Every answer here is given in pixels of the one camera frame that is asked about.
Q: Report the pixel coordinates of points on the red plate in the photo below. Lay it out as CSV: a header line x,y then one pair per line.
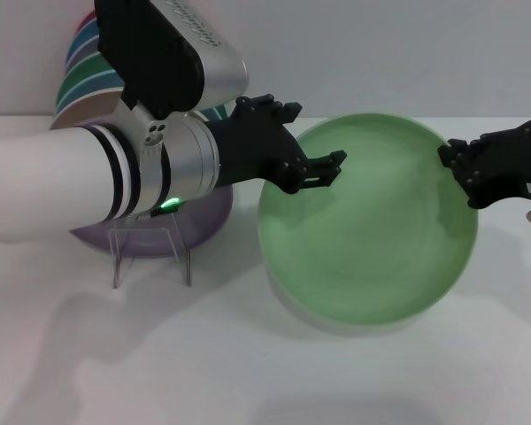
x,y
88,20

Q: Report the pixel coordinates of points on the lilac plate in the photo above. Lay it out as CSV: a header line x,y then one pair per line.
x,y
203,221

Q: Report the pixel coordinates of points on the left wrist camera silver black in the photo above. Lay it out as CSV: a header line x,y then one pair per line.
x,y
159,53

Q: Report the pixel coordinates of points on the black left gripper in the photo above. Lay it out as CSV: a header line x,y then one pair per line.
x,y
252,146

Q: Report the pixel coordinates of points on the grey purple plate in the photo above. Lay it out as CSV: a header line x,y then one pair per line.
x,y
82,51

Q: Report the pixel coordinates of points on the dark green plate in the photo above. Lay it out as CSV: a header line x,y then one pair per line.
x,y
86,73

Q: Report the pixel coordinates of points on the light blue plate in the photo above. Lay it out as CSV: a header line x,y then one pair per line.
x,y
77,95

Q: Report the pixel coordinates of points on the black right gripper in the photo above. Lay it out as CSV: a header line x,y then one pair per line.
x,y
513,168

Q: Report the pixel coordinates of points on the light green plate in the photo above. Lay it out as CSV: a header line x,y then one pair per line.
x,y
371,230

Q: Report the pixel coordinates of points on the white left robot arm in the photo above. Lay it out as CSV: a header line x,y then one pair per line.
x,y
48,177

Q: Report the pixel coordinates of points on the beige plate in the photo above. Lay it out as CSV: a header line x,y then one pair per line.
x,y
84,113

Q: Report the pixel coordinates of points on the clear acrylic plate rack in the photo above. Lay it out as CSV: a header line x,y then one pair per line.
x,y
183,265

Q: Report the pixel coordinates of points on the teal blue plate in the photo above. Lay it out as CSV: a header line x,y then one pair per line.
x,y
86,34

